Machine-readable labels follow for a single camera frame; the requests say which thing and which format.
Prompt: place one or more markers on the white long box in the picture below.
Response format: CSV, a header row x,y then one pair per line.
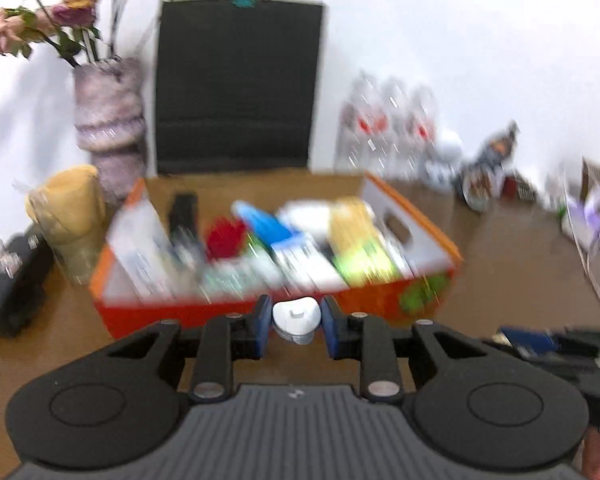
x,y
306,267

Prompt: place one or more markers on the water bottle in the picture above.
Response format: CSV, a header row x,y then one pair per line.
x,y
362,126
421,127
394,158

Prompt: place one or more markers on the red artificial rose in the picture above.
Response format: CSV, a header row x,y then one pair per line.
x,y
225,238

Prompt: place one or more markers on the left water bottle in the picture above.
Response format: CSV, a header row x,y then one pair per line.
x,y
362,126

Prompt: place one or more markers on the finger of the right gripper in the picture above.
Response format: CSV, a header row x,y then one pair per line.
x,y
534,342

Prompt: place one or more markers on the white robot figurine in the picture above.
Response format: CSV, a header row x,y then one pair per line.
x,y
440,166

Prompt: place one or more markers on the white wet wipes pack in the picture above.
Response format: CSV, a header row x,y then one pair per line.
x,y
143,249

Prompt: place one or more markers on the middle water bottle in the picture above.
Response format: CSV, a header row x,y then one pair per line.
x,y
394,158

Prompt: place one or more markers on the small white round device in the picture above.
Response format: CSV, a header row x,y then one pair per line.
x,y
297,320

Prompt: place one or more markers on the yellow cup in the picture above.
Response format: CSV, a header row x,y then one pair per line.
x,y
69,205

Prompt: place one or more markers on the clear glass cup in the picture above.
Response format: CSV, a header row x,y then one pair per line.
x,y
78,256

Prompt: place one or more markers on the green tissue pack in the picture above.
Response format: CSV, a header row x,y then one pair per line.
x,y
367,263

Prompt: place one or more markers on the orange cardboard box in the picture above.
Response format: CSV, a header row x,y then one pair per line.
x,y
424,255

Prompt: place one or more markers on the blue white toothpaste tube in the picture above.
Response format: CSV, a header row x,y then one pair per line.
x,y
267,228

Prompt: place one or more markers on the right water bottle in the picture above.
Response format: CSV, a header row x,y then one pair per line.
x,y
421,127

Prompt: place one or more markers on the black power adapter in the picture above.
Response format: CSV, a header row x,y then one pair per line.
x,y
183,230

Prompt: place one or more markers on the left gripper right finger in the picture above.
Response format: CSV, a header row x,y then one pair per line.
x,y
370,341

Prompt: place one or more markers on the black paper bag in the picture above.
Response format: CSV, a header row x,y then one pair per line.
x,y
235,84

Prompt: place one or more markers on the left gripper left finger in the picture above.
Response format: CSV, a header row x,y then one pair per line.
x,y
222,341

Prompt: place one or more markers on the black box with logo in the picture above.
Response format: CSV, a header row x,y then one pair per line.
x,y
24,264

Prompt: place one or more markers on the dark sauce pouch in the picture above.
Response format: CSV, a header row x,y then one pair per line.
x,y
478,181

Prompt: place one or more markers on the purple white package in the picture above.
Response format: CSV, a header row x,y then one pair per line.
x,y
581,217

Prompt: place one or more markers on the yellow white plush toy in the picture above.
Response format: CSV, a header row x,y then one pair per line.
x,y
342,224

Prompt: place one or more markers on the purple textured vase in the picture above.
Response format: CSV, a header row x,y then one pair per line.
x,y
110,123

